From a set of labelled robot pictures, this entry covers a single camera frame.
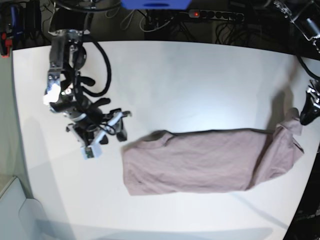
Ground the grey rounded bin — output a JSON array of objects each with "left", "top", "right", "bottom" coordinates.
[{"left": 0, "top": 177, "right": 51, "bottom": 240}]

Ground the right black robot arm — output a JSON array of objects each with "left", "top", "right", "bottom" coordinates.
[{"left": 43, "top": 0, "right": 131, "bottom": 150}]

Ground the mauve t-shirt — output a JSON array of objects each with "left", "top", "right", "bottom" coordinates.
[{"left": 122, "top": 108, "right": 304, "bottom": 196}]

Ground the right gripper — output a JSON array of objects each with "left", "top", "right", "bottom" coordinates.
[{"left": 66, "top": 108, "right": 132, "bottom": 147}]

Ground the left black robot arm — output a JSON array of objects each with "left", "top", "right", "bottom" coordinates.
[{"left": 271, "top": 0, "right": 320, "bottom": 126}]

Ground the red and black clamp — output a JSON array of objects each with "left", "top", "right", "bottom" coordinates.
[{"left": 0, "top": 32, "right": 13, "bottom": 58}]

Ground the black power strip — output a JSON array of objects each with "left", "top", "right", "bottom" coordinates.
[{"left": 187, "top": 9, "right": 245, "bottom": 23}]

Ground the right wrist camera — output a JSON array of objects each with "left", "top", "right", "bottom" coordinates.
[{"left": 80, "top": 144, "right": 102, "bottom": 160}]

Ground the blue plastic box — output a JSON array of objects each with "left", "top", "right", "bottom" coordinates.
[{"left": 121, "top": 0, "right": 191, "bottom": 10}]

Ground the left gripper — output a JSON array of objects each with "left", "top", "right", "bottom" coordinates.
[{"left": 300, "top": 79, "right": 320, "bottom": 126}]

